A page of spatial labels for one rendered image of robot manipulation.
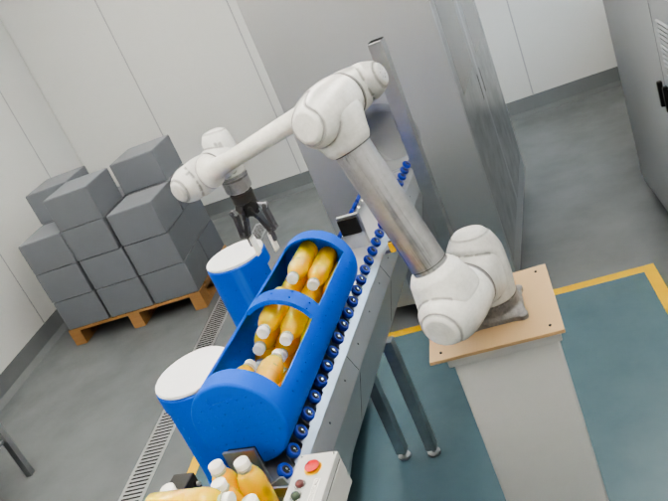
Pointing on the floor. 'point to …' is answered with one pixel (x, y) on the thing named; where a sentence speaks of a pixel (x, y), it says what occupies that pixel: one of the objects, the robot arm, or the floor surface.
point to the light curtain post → (413, 143)
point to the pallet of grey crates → (120, 242)
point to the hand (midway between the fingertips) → (264, 244)
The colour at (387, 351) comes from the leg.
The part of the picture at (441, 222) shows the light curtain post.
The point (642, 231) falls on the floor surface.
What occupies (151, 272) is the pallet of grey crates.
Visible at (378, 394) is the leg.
